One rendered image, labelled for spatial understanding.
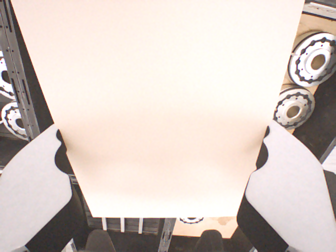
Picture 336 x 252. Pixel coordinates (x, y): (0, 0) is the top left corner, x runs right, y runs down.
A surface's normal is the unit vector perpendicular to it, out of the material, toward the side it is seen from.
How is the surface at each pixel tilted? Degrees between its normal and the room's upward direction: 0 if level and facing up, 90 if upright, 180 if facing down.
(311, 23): 0
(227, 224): 0
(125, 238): 90
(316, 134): 90
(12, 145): 90
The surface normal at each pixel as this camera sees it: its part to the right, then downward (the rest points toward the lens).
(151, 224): 0.00, 0.50
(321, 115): -0.99, -0.11
